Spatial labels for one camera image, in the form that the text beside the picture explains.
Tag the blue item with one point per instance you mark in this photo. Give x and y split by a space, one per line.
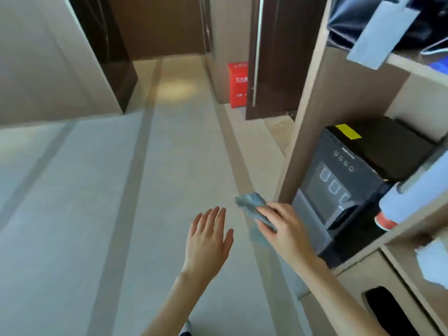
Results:
439 64

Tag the person's right forearm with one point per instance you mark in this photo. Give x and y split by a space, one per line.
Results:
337 299

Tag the black countertop appliance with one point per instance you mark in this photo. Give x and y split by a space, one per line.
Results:
350 171

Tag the beige wooden shelf cabinet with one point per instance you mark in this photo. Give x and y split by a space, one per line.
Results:
336 94

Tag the person's left middle finger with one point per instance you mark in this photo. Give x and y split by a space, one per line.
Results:
212 222

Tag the person's right hand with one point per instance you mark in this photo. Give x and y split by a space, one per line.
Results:
292 234

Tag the white crumpled paper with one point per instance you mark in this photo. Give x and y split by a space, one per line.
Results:
434 264

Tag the white bottle with red cap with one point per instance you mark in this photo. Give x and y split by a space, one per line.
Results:
416 192

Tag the person's left thumb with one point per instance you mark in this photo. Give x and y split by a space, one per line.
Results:
228 243

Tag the white paper tag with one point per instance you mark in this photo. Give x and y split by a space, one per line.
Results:
379 31

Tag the person's right thumb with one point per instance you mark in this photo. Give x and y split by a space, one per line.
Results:
266 218

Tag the grey cleaning cloth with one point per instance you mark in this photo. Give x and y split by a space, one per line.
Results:
249 204

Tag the dark brown door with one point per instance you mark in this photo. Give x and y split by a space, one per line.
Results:
283 55

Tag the red fire equipment box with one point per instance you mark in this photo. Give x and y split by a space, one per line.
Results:
238 85

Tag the black bag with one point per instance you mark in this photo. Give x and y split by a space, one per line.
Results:
434 20

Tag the person's left hand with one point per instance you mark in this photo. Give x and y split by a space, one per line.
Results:
204 246

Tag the person's left little finger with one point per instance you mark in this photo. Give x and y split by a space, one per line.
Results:
196 225

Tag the person's left forearm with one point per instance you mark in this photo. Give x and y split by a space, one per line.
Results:
175 306

